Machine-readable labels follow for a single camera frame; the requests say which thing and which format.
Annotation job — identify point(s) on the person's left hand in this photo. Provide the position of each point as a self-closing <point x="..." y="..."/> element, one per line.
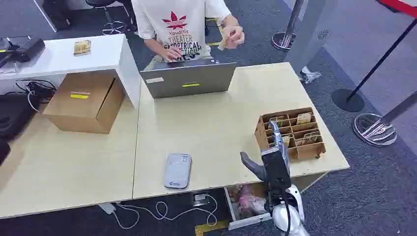
<point x="236" y="36"/>

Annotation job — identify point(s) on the brown cardboard box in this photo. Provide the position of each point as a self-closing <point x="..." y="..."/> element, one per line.
<point x="79" y="104"/>

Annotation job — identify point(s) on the person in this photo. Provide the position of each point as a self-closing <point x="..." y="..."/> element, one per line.
<point x="182" y="19"/>

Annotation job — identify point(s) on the tan card in slot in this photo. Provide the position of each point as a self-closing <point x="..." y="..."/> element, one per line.
<point x="304" y="118"/>
<point x="309" y="138"/>
<point x="279" y="121"/>
<point x="286" y="140"/>

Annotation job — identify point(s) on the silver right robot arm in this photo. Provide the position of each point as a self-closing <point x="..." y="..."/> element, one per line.
<point x="293" y="213"/>

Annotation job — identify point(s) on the grey pillar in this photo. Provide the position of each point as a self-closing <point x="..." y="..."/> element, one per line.
<point x="309" y="35"/>

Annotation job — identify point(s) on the person's right hand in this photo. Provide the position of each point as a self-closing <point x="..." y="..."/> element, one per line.
<point x="172" y="53"/>

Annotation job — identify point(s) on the wooden card box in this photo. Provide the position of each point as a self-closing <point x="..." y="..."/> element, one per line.
<point x="309" y="150"/>

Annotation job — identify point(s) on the chrome stanchion post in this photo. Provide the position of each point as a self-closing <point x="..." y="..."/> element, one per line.
<point x="286" y="37"/>
<point x="374" y="130"/>

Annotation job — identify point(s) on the red barrier belt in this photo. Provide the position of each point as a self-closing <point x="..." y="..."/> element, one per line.
<point x="399" y="6"/>

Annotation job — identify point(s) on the black stanchion post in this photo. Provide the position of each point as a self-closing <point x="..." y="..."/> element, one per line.
<point x="348" y="99"/>

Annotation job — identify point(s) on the grey laptop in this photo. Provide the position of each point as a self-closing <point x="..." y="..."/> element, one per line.
<point x="189" y="79"/>

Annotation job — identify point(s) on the white desk shelf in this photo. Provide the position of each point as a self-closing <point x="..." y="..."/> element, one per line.
<point x="104" y="53"/>

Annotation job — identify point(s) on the crumpled grey wrapper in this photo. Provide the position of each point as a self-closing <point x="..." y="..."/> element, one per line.
<point x="309" y="75"/>

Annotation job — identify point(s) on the black desktop device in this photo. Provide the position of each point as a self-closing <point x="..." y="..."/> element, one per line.
<point x="24" y="49"/>

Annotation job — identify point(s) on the small tan card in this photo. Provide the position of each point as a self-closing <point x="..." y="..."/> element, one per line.
<point x="224" y="41"/>

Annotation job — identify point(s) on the white power adapter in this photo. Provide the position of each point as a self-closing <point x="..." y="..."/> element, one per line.
<point x="107" y="208"/>

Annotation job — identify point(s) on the black bag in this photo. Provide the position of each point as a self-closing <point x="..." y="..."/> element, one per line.
<point x="14" y="114"/>

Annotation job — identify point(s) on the grey card reader device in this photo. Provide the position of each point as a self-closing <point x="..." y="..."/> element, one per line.
<point x="177" y="171"/>

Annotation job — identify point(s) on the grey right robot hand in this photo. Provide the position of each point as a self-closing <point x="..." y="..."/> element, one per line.
<point x="276" y="166"/>

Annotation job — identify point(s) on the black office chair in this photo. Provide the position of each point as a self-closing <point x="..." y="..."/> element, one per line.
<point x="112" y="22"/>

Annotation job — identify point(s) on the white open storage box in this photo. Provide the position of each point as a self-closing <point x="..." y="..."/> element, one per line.
<point x="247" y="203"/>

